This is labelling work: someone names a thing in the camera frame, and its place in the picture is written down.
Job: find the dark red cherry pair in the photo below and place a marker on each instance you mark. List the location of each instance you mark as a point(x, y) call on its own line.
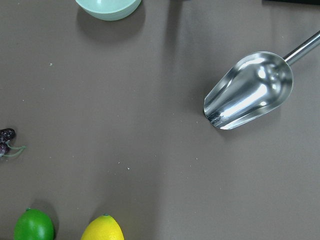
point(6, 150)

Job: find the metal ice scoop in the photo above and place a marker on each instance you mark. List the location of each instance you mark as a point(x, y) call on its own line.
point(256, 85)

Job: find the yellow lemon near scoop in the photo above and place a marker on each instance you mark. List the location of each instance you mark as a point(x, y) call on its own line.
point(104, 227)

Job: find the mint green bowl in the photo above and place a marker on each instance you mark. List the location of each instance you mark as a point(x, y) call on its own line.
point(109, 10)

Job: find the black framed tray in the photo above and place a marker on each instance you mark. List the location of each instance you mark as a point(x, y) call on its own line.
point(307, 2)

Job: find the green lime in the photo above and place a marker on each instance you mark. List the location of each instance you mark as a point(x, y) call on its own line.
point(34, 224)

